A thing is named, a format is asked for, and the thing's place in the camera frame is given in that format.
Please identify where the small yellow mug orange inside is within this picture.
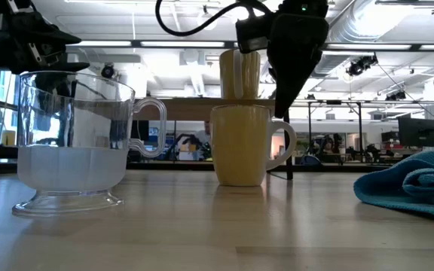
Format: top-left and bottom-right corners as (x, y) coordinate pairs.
(209, 104), (298, 187)

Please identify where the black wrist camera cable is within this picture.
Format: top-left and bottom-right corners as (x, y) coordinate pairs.
(154, 0), (267, 38)

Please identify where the clear plastic cup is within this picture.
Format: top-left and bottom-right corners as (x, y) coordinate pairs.
(11, 70), (168, 219)

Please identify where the black computer monitor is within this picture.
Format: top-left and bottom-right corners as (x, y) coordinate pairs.
(396, 117), (434, 148)

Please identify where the black-legged background table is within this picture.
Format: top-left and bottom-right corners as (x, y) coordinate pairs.
(292, 99), (365, 151)

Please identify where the person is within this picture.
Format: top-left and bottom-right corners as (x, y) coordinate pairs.
(192, 120), (213, 162)

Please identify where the teal cloth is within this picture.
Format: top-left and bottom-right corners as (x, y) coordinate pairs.
(353, 147), (434, 225)

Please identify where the black metal table frame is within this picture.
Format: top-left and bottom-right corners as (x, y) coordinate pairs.
(126, 160), (395, 173)

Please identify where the black round camera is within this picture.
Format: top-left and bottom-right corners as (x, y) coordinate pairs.
(101, 62), (115, 80)

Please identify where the long ceiling strip light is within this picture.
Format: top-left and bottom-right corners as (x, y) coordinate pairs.
(66, 39), (434, 52)

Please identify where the black ceiling-mounted device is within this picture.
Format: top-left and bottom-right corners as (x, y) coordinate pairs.
(344, 53), (379, 78)

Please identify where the large yellow mug white inside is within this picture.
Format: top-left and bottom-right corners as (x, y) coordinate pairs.
(219, 48), (262, 100)

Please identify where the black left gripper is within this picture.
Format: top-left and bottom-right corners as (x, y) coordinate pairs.
(0, 0), (90, 76)

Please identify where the silver ventilation duct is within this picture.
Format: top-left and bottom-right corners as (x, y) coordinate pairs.
(324, 0), (402, 43)

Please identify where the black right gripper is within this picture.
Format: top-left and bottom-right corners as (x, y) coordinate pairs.
(267, 0), (330, 119)

